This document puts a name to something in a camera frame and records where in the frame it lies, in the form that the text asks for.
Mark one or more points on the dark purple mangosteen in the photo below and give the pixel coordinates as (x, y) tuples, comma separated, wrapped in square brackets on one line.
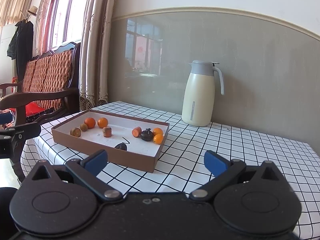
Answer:
[(146, 135)]

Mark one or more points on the cream and grey thermos jug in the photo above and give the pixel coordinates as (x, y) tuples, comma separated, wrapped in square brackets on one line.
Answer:
[(199, 96)]

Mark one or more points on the orange woven seat cushion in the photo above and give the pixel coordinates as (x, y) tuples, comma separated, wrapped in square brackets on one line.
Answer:
[(50, 74)]

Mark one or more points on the brown white shallow box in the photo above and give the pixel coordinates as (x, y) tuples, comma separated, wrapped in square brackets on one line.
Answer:
[(140, 154)]

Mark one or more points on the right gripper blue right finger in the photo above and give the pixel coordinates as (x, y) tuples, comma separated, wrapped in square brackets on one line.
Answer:
[(225, 174)]

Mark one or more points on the brown longan fruit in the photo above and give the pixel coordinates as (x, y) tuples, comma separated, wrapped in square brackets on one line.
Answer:
[(83, 127)]

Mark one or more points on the dark wooden sofa frame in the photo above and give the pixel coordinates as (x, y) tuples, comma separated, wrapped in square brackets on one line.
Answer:
[(15, 102)]

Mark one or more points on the small orange kumquat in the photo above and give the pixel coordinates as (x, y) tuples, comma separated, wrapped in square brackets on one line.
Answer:
[(157, 131)]

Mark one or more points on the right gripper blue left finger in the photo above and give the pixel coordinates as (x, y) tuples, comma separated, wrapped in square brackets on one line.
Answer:
[(84, 173)]

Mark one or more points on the beige lace curtain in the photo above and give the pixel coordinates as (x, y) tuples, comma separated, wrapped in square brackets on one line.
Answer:
[(95, 43)]

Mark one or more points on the black hanging coat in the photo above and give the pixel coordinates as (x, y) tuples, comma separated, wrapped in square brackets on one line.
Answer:
[(21, 46)]

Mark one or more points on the straw hat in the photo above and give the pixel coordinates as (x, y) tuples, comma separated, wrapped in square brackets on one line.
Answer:
[(32, 10)]

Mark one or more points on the window frame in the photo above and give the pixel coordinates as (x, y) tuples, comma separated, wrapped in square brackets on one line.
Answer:
[(65, 22)]

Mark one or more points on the orange tangerine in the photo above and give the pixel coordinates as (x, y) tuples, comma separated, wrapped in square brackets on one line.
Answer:
[(102, 122), (90, 122)]

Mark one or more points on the red cloth on sofa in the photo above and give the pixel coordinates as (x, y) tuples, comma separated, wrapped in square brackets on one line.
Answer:
[(33, 109)]

